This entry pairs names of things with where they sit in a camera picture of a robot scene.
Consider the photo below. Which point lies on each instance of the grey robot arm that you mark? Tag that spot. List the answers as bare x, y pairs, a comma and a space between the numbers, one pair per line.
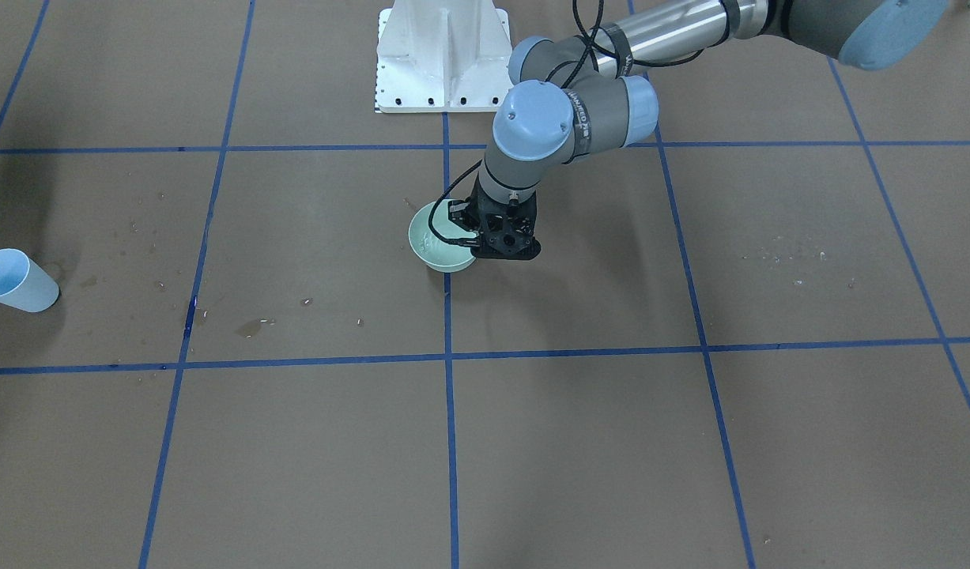
585, 95

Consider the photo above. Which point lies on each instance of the light blue plastic cup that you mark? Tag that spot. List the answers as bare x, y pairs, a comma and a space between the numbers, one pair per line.
23, 284

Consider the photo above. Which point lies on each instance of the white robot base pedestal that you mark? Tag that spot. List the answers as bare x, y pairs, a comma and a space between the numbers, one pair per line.
442, 56

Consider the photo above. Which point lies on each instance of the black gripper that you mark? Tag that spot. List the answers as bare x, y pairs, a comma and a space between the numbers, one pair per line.
460, 213

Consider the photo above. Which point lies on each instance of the light green bowl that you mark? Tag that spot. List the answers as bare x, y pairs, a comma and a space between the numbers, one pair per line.
435, 253

